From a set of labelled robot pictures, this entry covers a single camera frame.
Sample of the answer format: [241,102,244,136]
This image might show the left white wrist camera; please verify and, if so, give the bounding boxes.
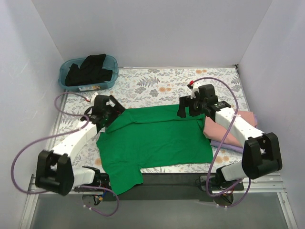
[86,92,99,104]

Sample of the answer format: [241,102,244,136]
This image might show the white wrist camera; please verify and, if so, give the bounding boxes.
[86,92,99,104]
[187,81,201,99]

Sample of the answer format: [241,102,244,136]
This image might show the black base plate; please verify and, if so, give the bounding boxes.
[75,173,244,206]

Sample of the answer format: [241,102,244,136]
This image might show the aluminium frame rail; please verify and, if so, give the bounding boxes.
[20,173,297,229]

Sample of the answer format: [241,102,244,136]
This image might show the teal plastic bin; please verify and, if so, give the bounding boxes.
[58,55,119,93]

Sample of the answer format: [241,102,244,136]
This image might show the black t shirt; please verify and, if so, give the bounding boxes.
[65,54,113,86]

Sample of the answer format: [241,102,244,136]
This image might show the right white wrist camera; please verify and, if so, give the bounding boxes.
[187,81,201,99]

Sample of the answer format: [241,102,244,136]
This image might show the folded pink t shirt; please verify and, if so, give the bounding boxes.
[203,111,257,147]

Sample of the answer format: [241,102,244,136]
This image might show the folded lilac t shirt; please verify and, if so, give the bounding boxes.
[209,114,259,152]

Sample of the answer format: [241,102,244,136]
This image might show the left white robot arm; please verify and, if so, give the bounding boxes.
[35,94,125,196]

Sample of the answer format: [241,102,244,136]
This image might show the green t shirt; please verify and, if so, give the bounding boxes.
[96,104,213,195]

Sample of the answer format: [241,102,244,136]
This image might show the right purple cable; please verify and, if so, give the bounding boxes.
[189,77,252,208]

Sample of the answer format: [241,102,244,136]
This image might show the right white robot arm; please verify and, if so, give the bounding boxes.
[177,82,283,186]

